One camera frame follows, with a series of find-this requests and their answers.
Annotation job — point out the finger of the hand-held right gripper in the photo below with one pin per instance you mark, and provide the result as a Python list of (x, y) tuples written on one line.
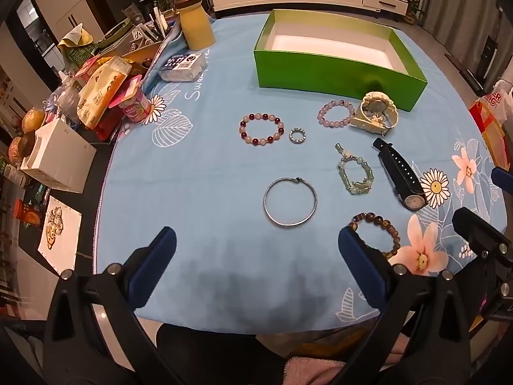
[(477, 228), (503, 178)]

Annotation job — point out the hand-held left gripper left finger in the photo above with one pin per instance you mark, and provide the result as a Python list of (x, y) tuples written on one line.
[(154, 264)]

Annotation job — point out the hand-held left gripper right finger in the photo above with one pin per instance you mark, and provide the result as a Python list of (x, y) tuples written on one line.
[(358, 264)]

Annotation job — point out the green cardboard box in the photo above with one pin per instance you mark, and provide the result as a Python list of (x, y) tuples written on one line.
[(340, 76)]

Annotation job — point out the potted plant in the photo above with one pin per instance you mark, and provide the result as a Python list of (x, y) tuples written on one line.
[(412, 8)]

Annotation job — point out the white cardboard box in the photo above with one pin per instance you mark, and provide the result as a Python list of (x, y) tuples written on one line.
[(56, 156)]

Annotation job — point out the silver bangle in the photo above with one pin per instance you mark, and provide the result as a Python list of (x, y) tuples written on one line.
[(265, 204)]

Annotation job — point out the white paper with picture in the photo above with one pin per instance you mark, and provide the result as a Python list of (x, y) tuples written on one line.
[(60, 232)]

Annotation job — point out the tissue packet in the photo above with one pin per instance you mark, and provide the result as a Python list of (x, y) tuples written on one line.
[(180, 66)]

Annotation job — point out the white wrist watch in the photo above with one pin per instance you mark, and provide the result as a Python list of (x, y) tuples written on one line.
[(374, 104)]

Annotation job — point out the grey curtain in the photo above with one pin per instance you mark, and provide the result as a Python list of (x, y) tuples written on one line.
[(461, 0)]

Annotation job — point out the yellow snack bag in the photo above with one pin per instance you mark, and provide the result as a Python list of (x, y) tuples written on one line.
[(100, 92)]

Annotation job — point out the pink towel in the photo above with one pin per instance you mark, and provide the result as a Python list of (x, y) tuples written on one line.
[(312, 371)]

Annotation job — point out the yellow bottle with brown lid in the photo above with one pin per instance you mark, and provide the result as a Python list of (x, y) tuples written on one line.
[(196, 28)]

